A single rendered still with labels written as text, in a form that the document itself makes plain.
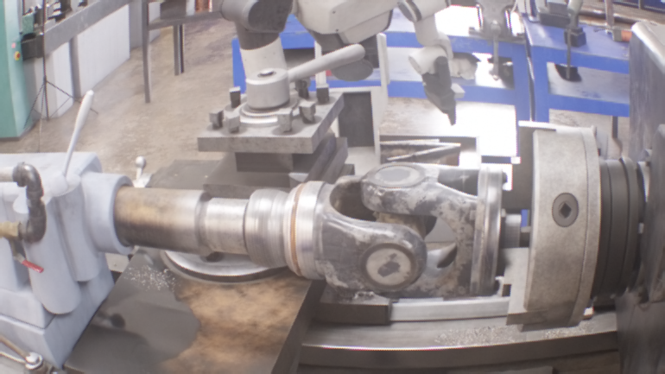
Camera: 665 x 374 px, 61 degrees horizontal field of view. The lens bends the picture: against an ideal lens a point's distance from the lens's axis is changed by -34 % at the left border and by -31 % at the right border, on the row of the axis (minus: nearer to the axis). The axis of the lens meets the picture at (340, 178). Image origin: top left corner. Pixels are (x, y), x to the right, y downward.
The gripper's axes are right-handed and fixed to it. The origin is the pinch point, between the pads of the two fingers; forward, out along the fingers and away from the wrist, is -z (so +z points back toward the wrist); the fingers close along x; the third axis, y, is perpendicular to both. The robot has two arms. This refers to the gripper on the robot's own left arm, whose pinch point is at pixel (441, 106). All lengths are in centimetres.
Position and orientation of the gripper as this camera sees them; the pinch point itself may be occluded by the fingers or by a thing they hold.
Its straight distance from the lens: 232.7
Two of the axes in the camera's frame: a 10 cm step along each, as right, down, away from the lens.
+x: 5.0, 6.6, -5.6
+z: -1.8, -5.5, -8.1
